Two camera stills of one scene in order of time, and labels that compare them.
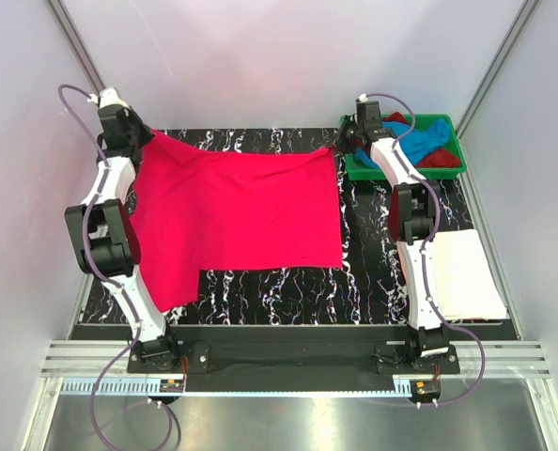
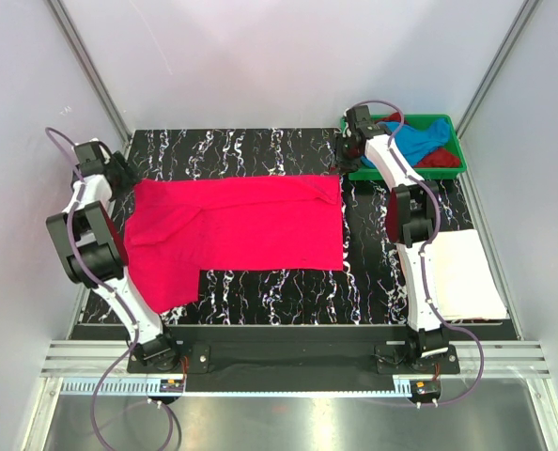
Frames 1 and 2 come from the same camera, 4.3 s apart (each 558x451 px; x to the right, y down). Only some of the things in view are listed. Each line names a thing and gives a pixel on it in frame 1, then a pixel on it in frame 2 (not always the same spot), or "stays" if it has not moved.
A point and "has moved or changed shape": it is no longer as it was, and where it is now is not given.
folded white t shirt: x=465 y=283 stays
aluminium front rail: x=89 y=358 stays
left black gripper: x=131 y=117 → x=129 y=177
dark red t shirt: x=441 y=158 stays
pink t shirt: x=198 y=209 has moved or changed shape
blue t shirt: x=410 y=143 stays
